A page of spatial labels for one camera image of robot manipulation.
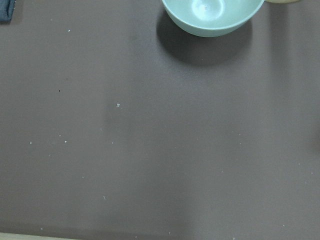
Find wooden cup stand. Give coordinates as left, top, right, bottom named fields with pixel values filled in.
left=264, top=0, right=300, bottom=4

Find grey folded cloth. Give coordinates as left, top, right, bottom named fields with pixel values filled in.
left=0, top=0, right=16, bottom=23

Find mint green bowl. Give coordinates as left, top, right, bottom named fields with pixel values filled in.
left=162, top=0, right=264, bottom=38

